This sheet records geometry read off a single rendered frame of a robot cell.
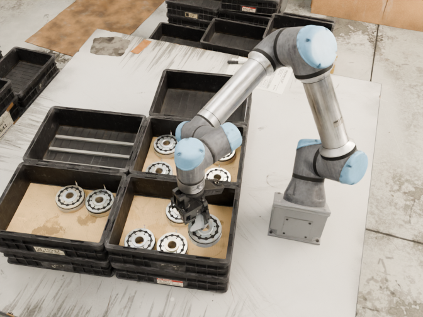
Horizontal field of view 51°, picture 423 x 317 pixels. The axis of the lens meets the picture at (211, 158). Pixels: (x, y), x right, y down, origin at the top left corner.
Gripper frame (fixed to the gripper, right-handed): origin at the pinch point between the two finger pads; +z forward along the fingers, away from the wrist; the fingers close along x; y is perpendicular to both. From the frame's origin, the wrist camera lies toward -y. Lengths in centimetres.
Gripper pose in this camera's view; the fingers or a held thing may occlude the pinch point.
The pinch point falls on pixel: (199, 220)
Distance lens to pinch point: 139.3
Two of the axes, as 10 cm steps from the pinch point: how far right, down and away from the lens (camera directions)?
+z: 0.0, 6.5, 7.6
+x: 5.9, 6.1, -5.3
